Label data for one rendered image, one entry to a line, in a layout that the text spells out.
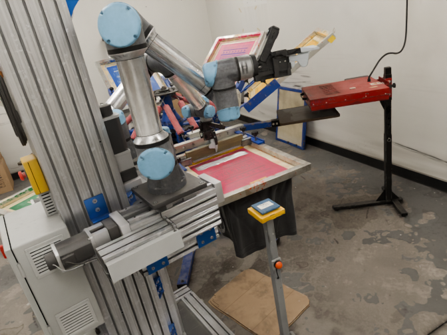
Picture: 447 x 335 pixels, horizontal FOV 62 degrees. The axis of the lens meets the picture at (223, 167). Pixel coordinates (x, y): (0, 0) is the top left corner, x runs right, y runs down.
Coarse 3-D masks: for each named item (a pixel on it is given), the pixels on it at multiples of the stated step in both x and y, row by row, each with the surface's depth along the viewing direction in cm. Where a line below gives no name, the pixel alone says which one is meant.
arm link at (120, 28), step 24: (120, 24) 102; (120, 48) 105; (144, 48) 109; (120, 72) 110; (144, 72) 111; (144, 96) 112; (144, 120) 115; (144, 144) 116; (168, 144) 120; (144, 168) 118; (168, 168) 119
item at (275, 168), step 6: (240, 150) 249; (246, 150) 247; (222, 156) 244; (240, 156) 239; (246, 156) 237; (252, 156) 235; (258, 156) 234; (228, 162) 233; (264, 162) 223; (270, 162) 222; (276, 168) 212; (282, 168) 211; (258, 174) 209; (264, 174) 208; (270, 174) 207
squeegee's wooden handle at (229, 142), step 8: (232, 136) 245; (240, 136) 246; (208, 144) 239; (224, 144) 242; (232, 144) 245; (240, 144) 248; (192, 152) 234; (200, 152) 236; (208, 152) 239; (216, 152) 241; (192, 160) 235
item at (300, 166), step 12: (252, 144) 250; (264, 144) 241; (180, 156) 249; (276, 156) 226; (288, 156) 216; (300, 168) 200; (264, 180) 193; (276, 180) 195; (240, 192) 187; (252, 192) 190
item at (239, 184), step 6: (204, 162) 240; (222, 162) 235; (192, 168) 235; (210, 168) 230; (198, 174) 224; (246, 180) 205; (252, 180) 204; (222, 186) 204; (228, 186) 202; (234, 186) 201; (240, 186) 200; (228, 192) 196
